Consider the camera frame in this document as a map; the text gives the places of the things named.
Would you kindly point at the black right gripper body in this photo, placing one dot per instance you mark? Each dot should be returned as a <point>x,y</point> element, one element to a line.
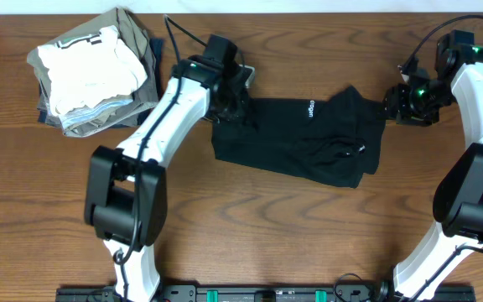
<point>420,104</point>

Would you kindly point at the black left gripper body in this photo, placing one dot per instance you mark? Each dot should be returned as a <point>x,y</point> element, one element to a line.
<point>231,106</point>

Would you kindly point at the black t-shirt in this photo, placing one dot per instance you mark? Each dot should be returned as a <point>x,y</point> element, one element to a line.
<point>334,142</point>

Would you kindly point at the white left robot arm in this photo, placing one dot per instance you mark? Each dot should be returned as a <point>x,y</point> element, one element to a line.
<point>126,193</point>

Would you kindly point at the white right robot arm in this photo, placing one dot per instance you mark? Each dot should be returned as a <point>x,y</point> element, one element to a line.
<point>457,230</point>

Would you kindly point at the olive grey folded garment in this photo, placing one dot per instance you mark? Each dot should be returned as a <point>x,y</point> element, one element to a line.
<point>85,122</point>

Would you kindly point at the white folded shirt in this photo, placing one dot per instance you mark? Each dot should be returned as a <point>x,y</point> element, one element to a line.
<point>87,70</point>

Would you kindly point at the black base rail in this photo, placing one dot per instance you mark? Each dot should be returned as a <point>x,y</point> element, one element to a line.
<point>346,291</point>

